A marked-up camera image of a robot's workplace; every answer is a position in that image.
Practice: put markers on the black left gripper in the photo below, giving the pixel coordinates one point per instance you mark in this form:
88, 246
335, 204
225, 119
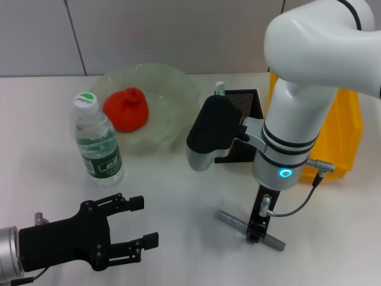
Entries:
65, 238

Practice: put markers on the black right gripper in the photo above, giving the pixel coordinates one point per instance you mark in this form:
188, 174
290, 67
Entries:
263, 202

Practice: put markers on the grey marker pen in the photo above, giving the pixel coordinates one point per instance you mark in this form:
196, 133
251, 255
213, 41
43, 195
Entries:
232, 220

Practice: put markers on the clear green-label water bottle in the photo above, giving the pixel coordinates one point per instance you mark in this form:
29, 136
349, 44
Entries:
99, 149

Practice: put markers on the red ball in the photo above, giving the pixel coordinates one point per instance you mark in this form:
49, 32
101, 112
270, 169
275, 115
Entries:
128, 113

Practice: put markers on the mint green pen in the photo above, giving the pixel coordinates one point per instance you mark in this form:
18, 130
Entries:
219, 88

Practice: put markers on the white and silver left robot arm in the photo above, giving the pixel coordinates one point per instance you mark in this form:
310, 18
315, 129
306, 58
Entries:
9, 253

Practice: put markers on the white and silver right robot arm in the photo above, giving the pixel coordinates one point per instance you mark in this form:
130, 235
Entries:
300, 89

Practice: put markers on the clear glass fruit plate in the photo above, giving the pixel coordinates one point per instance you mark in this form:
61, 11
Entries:
175, 98

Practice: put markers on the black mesh pen holder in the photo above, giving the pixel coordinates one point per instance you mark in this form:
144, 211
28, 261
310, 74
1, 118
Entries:
253, 101

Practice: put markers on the yellow plastic storage bin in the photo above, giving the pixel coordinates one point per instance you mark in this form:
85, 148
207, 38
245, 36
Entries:
342, 134

